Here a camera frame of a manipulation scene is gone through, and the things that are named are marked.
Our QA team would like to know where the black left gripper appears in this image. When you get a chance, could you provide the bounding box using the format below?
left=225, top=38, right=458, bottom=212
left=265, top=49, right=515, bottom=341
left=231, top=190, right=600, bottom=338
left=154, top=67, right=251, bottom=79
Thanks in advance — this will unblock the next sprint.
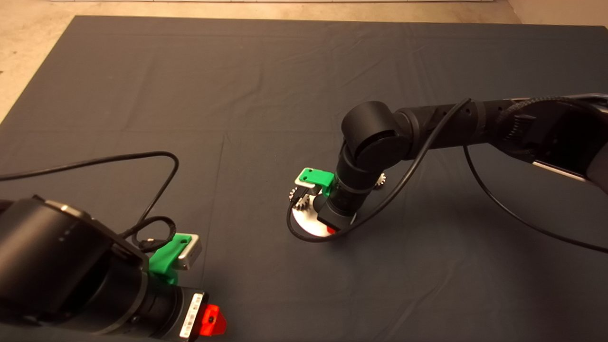
left=178, top=289, right=228, bottom=342

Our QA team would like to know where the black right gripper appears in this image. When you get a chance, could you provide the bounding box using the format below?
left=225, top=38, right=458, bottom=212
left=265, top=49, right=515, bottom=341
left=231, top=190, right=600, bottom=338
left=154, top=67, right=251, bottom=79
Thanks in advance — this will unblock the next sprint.
left=317, top=197, right=357, bottom=234

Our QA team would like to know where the round metal carrier plate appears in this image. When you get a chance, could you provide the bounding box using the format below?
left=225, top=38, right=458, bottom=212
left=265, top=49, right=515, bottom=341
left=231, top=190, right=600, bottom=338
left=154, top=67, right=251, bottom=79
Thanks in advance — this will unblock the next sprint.
left=292, top=204, right=340, bottom=237

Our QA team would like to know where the dark grey table cloth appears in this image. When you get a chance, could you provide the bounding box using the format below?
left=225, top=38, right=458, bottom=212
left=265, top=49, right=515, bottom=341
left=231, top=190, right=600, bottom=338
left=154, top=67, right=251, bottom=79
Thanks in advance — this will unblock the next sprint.
left=0, top=16, right=608, bottom=342

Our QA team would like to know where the green right camera mount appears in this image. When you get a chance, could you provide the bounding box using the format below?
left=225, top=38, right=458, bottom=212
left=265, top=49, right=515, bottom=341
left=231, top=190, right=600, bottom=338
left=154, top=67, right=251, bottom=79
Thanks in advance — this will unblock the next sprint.
left=304, top=168, right=337, bottom=198

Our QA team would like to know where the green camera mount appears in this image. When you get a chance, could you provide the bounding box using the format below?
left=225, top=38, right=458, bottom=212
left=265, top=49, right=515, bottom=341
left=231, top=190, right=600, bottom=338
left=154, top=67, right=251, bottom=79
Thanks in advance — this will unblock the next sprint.
left=148, top=233, right=193, bottom=285
left=304, top=168, right=337, bottom=198

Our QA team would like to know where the silver right camera box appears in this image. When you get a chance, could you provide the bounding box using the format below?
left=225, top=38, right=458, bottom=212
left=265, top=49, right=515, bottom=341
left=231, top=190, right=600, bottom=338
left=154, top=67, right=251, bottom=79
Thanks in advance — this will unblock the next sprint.
left=294, top=171, right=323, bottom=190

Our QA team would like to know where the green left camera mount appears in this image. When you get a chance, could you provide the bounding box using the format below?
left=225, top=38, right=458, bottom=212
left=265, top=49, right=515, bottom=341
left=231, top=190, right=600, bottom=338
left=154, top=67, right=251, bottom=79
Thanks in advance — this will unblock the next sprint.
left=148, top=233, right=193, bottom=285

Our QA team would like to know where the thin black hanging cable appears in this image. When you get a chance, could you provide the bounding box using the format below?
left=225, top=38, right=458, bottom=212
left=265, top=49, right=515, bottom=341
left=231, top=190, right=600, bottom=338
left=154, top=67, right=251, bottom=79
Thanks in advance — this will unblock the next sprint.
left=463, top=145, right=608, bottom=254

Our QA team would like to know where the black braided cable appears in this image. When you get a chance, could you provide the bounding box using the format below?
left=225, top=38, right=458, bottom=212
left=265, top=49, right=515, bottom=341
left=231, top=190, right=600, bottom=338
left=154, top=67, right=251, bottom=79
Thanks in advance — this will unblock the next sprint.
left=496, top=96, right=608, bottom=124

